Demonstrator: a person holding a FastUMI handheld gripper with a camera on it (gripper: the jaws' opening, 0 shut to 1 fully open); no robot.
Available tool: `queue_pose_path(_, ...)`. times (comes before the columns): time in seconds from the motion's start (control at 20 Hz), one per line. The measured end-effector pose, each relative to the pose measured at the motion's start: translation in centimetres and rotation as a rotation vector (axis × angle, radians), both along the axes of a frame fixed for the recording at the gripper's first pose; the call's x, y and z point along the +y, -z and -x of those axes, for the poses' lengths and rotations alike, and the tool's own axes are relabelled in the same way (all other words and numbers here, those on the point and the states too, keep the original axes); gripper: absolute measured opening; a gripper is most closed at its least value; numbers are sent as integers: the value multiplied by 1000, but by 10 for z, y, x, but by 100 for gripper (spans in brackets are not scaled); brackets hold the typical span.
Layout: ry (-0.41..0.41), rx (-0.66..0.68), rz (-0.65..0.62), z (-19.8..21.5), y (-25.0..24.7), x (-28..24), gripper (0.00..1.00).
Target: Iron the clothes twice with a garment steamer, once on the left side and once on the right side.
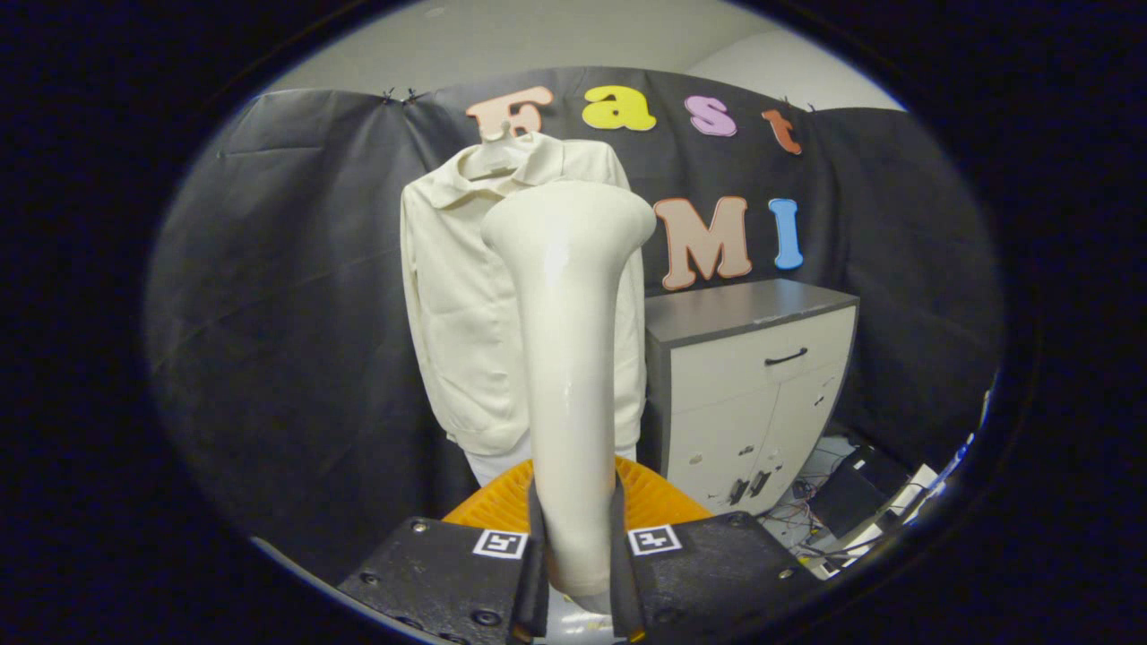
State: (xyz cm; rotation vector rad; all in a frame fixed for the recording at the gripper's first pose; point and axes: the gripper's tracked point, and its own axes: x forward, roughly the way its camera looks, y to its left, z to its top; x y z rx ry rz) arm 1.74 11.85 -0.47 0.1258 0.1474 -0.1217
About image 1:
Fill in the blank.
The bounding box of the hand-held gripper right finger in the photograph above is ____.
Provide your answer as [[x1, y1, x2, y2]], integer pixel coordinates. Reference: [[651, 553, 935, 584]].
[[609, 455, 824, 644]]

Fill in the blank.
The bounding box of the black electronics box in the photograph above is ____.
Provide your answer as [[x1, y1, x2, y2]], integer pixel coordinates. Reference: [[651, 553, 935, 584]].
[[809, 445, 908, 538]]

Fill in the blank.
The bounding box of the white garment steamer head with hose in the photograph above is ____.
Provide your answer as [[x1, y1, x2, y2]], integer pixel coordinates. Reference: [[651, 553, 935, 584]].
[[481, 179, 658, 615]]

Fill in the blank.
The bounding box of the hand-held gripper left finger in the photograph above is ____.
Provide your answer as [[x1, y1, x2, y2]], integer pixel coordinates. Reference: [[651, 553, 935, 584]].
[[339, 457, 549, 645]]

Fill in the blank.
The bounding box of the grey-topped white cabinet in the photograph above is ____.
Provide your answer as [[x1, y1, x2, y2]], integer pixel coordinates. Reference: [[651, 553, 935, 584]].
[[643, 278, 861, 518]]

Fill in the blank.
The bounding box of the cream plastic hanger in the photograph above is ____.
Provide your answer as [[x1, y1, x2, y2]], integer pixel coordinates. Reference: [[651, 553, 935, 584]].
[[466, 119, 539, 180]]

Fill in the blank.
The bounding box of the cream button-up shirt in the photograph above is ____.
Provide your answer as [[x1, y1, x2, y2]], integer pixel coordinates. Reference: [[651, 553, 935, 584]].
[[400, 133, 648, 458]]

